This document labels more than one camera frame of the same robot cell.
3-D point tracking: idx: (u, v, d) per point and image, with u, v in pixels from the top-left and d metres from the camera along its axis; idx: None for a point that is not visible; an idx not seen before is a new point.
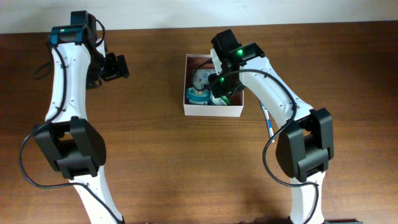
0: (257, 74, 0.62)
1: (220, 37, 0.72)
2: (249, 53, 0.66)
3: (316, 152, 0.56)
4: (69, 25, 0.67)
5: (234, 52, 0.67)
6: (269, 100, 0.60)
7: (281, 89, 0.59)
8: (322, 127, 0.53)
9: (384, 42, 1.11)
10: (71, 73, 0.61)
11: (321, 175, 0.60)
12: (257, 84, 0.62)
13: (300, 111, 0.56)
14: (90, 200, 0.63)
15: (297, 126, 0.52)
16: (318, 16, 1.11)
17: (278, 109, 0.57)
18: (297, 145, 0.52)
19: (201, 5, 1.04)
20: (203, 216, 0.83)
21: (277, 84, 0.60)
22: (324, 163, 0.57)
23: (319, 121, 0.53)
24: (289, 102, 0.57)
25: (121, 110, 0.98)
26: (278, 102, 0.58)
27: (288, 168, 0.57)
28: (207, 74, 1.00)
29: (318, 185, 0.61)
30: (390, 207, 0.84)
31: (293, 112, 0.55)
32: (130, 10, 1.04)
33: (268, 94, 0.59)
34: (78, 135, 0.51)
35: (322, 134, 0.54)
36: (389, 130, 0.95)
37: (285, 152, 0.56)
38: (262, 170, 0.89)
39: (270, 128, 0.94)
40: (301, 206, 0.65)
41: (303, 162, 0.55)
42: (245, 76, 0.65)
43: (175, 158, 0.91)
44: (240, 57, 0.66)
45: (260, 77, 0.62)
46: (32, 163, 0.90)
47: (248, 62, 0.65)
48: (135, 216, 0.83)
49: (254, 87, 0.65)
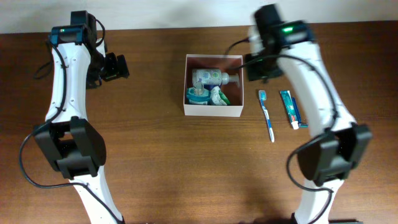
0: (301, 64, 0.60)
1: (262, 12, 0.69)
2: (296, 33, 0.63)
3: (342, 163, 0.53)
4: (69, 25, 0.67)
5: (278, 29, 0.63)
6: (308, 98, 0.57)
7: (325, 91, 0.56)
8: (357, 144, 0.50)
9: (384, 42, 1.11)
10: (72, 73, 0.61)
11: (338, 182, 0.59)
12: (300, 77, 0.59)
13: (341, 121, 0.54)
14: (90, 201, 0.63)
15: (333, 137, 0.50)
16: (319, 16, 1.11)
17: (317, 112, 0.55)
18: (327, 155, 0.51)
19: (201, 5, 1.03)
20: (203, 216, 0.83)
21: (322, 85, 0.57)
22: (345, 174, 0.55)
23: (357, 137, 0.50)
24: (330, 109, 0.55)
25: (121, 110, 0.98)
26: (318, 105, 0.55)
27: (308, 170, 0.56)
28: (208, 74, 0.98)
29: (333, 191, 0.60)
30: (390, 207, 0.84)
31: (333, 121, 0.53)
32: (130, 10, 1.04)
33: (310, 92, 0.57)
34: (79, 135, 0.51)
35: (355, 149, 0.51)
36: (389, 130, 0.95)
37: (310, 157, 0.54)
38: (262, 170, 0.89)
39: (270, 128, 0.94)
40: (310, 208, 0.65)
41: (326, 170, 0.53)
42: (286, 59, 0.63)
43: (175, 159, 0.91)
44: (286, 37, 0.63)
45: (305, 70, 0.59)
46: (32, 163, 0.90)
47: (293, 45, 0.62)
48: (135, 216, 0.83)
49: (294, 76, 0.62)
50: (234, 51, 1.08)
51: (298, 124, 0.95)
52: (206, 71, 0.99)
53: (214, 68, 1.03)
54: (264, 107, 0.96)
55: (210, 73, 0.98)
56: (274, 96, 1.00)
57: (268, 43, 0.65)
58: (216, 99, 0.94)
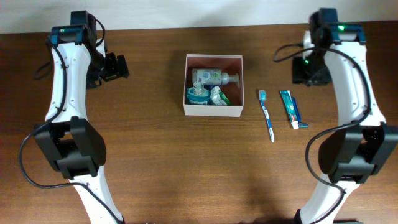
0: (346, 60, 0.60)
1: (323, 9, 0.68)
2: (349, 33, 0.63)
3: (362, 163, 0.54)
4: (69, 25, 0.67)
5: (333, 25, 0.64)
6: (344, 91, 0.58)
7: (363, 88, 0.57)
8: (383, 142, 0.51)
9: (385, 42, 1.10)
10: (72, 73, 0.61)
11: (353, 185, 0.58)
12: (341, 71, 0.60)
13: (371, 118, 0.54)
14: (91, 200, 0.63)
15: (360, 131, 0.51)
16: None
17: (349, 106, 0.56)
18: (349, 148, 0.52)
19: (201, 5, 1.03)
20: (203, 216, 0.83)
21: (361, 82, 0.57)
22: (362, 177, 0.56)
23: (384, 135, 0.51)
24: (364, 105, 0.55)
25: (121, 111, 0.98)
26: (352, 99, 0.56)
27: (326, 164, 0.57)
28: (207, 74, 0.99)
29: (346, 192, 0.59)
30: (390, 206, 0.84)
31: (362, 116, 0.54)
32: (130, 10, 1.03)
33: (347, 86, 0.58)
34: (79, 135, 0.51)
35: (379, 148, 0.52)
36: None
37: (331, 149, 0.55)
38: (262, 170, 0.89)
39: (270, 128, 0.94)
40: (318, 205, 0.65)
41: (345, 165, 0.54)
42: (331, 54, 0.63)
43: (175, 159, 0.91)
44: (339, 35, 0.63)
45: (348, 66, 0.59)
46: (32, 163, 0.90)
47: (342, 42, 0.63)
48: (135, 216, 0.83)
49: (335, 70, 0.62)
50: (234, 51, 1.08)
51: (298, 124, 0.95)
52: (206, 71, 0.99)
53: (214, 68, 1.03)
54: (264, 107, 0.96)
55: (210, 73, 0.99)
56: (273, 95, 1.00)
57: (320, 37, 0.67)
58: (216, 99, 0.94)
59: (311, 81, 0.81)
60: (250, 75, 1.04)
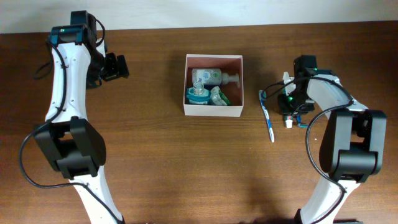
0: (324, 82, 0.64)
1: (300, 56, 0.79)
2: (323, 71, 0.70)
3: (364, 156, 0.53)
4: (69, 25, 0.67)
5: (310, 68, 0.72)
6: (328, 99, 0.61)
7: (341, 91, 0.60)
8: (374, 126, 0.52)
9: (384, 43, 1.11)
10: (71, 73, 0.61)
11: (354, 185, 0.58)
12: (322, 90, 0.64)
13: (355, 106, 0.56)
14: (89, 200, 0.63)
15: (351, 114, 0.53)
16: (319, 17, 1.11)
17: (334, 102, 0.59)
18: (342, 133, 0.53)
19: (201, 5, 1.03)
20: (203, 216, 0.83)
21: (340, 90, 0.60)
22: (364, 173, 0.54)
23: (372, 119, 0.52)
24: (346, 100, 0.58)
25: (122, 111, 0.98)
26: (335, 98, 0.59)
27: (326, 160, 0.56)
28: (207, 74, 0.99)
29: (346, 191, 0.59)
30: (389, 207, 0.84)
31: (347, 103, 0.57)
32: (130, 10, 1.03)
33: (329, 94, 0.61)
34: (78, 135, 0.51)
35: (372, 133, 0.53)
36: (388, 130, 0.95)
37: (329, 140, 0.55)
38: (263, 170, 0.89)
39: (270, 128, 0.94)
40: (319, 205, 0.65)
41: (346, 157, 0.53)
42: (314, 83, 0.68)
43: (175, 159, 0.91)
44: (315, 71, 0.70)
45: (326, 85, 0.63)
46: (32, 163, 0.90)
47: (319, 75, 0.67)
48: (136, 215, 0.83)
49: (318, 94, 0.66)
50: (234, 51, 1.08)
51: (291, 124, 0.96)
52: (206, 71, 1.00)
53: (214, 68, 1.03)
54: (264, 107, 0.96)
55: (210, 73, 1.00)
56: (273, 96, 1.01)
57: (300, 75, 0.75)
58: (215, 99, 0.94)
59: (297, 112, 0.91)
60: (250, 75, 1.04)
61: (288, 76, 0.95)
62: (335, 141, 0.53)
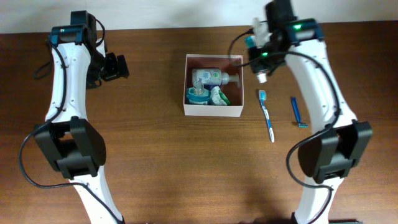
0: (308, 61, 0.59)
1: (276, 5, 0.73)
2: (306, 28, 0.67)
3: (342, 160, 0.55)
4: (69, 25, 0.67)
5: (289, 25, 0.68)
6: (311, 91, 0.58)
7: (328, 83, 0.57)
8: (357, 140, 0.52)
9: (384, 42, 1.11)
10: (71, 73, 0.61)
11: (338, 180, 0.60)
12: (305, 73, 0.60)
13: (342, 119, 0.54)
14: (90, 200, 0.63)
15: (334, 134, 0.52)
16: (319, 17, 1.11)
17: (320, 109, 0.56)
18: (327, 151, 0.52)
19: (202, 5, 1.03)
20: (203, 216, 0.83)
21: (326, 83, 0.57)
22: (344, 172, 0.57)
23: (357, 134, 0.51)
24: (333, 106, 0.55)
25: (122, 110, 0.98)
26: (321, 101, 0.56)
27: (308, 168, 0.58)
28: (207, 74, 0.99)
29: (333, 189, 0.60)
30: (389, 207, 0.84)
31: (334, 117, 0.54)
32: (130, 10, 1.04)
33: (314, 85, 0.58)
34: (78, 135, 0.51)
35: (354, 147, 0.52)
36: (389, 130, 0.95)
37: (310, 153, 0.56)
38: (262, 170, 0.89)
39: (270, 128, 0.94)
40: (310, 206, 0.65)
41: (326, 165, 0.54)
42: (293, 56, 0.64)
43: (175, 159, 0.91)
44: (296, 33, 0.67)
45: (311, 66, 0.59)
46: (32, 163, 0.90)
47: (302, 43, 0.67)
48: (136, 216, 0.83)
49: (298, 71, 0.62)
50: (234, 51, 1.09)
51: (291, 124, 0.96)
52: (206, 71, 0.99)
53: (215, 68, 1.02)
54: (264, 107, 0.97)
55: (210, 73, 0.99)
56: (274, 96, 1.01)
57: (278, 40, 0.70)
58: (216, 99, 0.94)
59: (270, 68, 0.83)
60: (251, 75, 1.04)
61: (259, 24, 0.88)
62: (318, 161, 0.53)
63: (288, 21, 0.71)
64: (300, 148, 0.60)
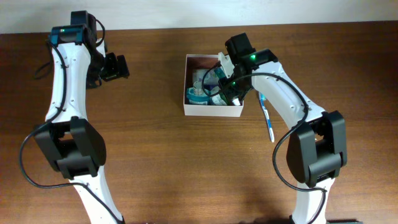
0: (268, 77, 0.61)
1: (234, 40, 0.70)
2: (262, 58, 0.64)
3: (329, 157, 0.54)
4: (69, 25, 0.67)
5: (245, 56, 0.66)
6: (278, 100, 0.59)
7: (291, 89, 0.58)
8: (334, 130, 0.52)
9: (384, 42, 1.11)
10: (71, 73, 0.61)
11: (330, 181, 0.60)
12: (269, 88, 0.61)
13: (311, 112, 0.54)
14: (89, 200, 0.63)
15: (309, 127, 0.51)
16: (318, 16, 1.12)
17: (290, 111, 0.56)
18: (308, 147, 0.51)
19: (201, 5, 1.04)
20: (203, 216, 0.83)
21: (290, 88, 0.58)
22: (335, 170, 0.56)
23: (331, 123, 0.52)
24: (301, 104, 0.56)
25: (122, 110, 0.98)
26: (289, 104, 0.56)
27: (298, 173, 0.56)
28: (207, 74, 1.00)
29: (326, 190, 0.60)
30: (390, 207, 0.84)
31: (304, 114, 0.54)
32: (130, 10, 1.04)
33: (279, 94, 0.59)
34: (78, 134, 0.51)
35: (335, 139, 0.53)
36: (388, 130, 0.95)
37: (295, 155, 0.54)
38: (262, 170, 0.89)
39: (270, 128, 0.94)
40: (306, 207, 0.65)
41: (314, 164, 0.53)
42: (257, 81, 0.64)
43: (175, 159, 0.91)
44: (254, 61, 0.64)
45: (272, 81, 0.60)
46: (32, 163, 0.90)
47: (260, 66, 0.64)
48: (136, 216, 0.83)
49: (265, 89, 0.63)
50: None
51: None
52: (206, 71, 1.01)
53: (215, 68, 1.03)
54: (264, 107, 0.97)
55: (210, 73, 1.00)
56: None
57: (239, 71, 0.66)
58: (216, 99, 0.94)
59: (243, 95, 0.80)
60: None
61: (224, 57, 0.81)
62: (304, 160, 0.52)
63: (247, 53, 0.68)
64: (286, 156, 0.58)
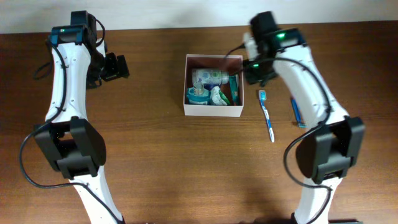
0: (294, 65, 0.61)
1: (259, 18, 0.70)
2: (290, 39, 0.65)
3: (339, 159, 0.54)
4: (69, 25, 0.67)
5: (272, 35, 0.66)
6: (302, 93, 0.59)
7: (316, 84, 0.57)
8: (352, 137, 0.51)
9: (384, 43, 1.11)
10: (72, 73, 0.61)
11: (337, 180, 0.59)
12: (293, 77, 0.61)
13: (334, 116, 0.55)
14: (89, 200, 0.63)
15: (328, 130, 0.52)
16: (318, 16, 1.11)
17: (311, 108, 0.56)
18: (323, 150, 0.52)
19: (201, 5, 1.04)
20: (203, 216, 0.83)
21: (314, 82, 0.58)
22: (343, 171, 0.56)
23: (351, 129, 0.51)
24: (324, 104, 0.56)
25: (122, 110, 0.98)
26: (312, 101, 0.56)
27: (306, 170, 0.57)
28: (207, 74, 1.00)
29: (332, 189, 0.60)
30: (389, 207, 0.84)
31: (326, 116, 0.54)
32: (130, 10, 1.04)
33: (303, 86, 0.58)
34: (78, 135, 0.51)
35: (351, 144, 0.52)
36: (388, 130, 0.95)
37: (306, 152, 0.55)
38: (262, 170, 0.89)
39: (270, 128, 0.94)
40: (310, 205, 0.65)
41: (324, 164, 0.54)
42: (280, 65, 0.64)
43: (175, 159, 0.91)
44: (280, 42, 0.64)
45: (298, 70, 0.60)
46: (32, 163, 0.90)
47: (287, 49, 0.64)
48: (136, 216, 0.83)
49: (288, 77, 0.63)
50: (234, 51, 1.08)
51: (291, 124, 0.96)
52: (206, 71, 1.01)
53: (215, 67, 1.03)
54: (264, 107, 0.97)
55: (210, 73, 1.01)
56: (274, 95, 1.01)
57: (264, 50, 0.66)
58: (216, 99, 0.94)
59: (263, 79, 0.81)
60: None
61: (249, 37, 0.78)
62: (315, 160, 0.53)
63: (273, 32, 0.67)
64: (298, 150, 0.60)
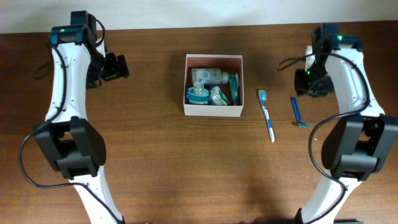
0: (344, 62, 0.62)
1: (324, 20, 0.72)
2: (347, 43, 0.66)
3: (364, 157, 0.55)
4: (69, 25, 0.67)
5: (331, 36, 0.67)
6: (344, 86, 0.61)
7: (360, 80, 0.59)
8: (384, 132, 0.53)
9: (384, 43, 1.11)
10: (72, 73, 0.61)
11: (355, 183, 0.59)
12: (340, 73, 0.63)
13: (370, 109, 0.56)
14: (90, 200, 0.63)
15: (360, 120, 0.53)
16: (319, 16, 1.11)
17: (350, 100, 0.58)
18: (350, 136, 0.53)
19: (201, 5, 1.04)
20: (203, 216, 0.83)
21: (359, 78, 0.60)
22: (364, 173, 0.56)
23: (384, 125, 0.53)
24: (363, 99, 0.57)
25: (122, 110, 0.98)
26: (352, 93, 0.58)
27: (328, 158, 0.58)
28: (207, 74, 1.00)
29: (348, 190, 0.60)
30: (389, 206, 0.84)
31: (362, 107, 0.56)
32: (130, 10, 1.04)
33: (347, 81, 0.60)
34: (78, 134, 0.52)
35: (380, 140, 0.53)
36: None
37: (334, 140, 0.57)
38: (263, 170, 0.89)
39: (270, 128, 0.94)
40: (320, 201, 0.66)
41: (347, 155, 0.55)
42: (331, 62, 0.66)
43: (175, 159, 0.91)
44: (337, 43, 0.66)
45: (346, 66, 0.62)
46: (32, 163, 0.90)
47: (341, 50, 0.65)
48: (136, 216, 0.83)
49: (334, 72, 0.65)
50: (234, 51, 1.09)
51: (291, 124, 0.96)
52: (206, 71, 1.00)
53: (214, 67, 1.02)
54: (264, 107, 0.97)
55: (210, 73, 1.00)
56: (275, 95, 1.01)
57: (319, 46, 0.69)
58: (215, 99, 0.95)
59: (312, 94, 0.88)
60: (252, 75, 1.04)
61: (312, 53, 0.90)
62: (339, 147, 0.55)
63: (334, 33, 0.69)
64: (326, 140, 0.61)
